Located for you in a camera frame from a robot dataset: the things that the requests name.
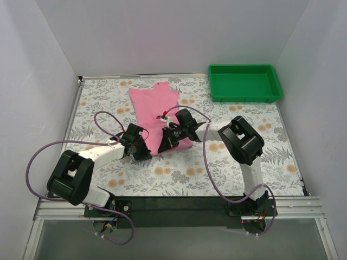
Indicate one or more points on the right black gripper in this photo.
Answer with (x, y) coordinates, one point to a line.
(170, 137)

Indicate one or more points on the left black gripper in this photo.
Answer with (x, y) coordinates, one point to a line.
(141, 151)

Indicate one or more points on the pink t shirt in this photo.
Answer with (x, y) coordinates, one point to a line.
(151, 103)

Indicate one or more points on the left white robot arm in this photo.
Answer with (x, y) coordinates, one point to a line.
(72, 176)

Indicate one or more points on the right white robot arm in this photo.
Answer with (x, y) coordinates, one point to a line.
(242, 141)

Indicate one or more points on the floral patterned table mat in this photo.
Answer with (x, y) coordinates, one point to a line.
(104, 105)

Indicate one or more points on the green plastic bin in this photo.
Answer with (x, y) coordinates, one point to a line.
(245, 83)

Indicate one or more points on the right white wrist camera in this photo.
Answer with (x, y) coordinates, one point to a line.
(166, 119)

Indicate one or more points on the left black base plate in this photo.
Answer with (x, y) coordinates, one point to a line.
(123, 206)

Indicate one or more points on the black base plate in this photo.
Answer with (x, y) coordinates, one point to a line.
(123, 206)
(236, 210)

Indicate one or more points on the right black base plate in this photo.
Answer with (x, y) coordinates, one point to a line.
(236, 210)

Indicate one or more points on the aluminium frame rail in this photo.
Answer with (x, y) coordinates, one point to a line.
(288, 207)

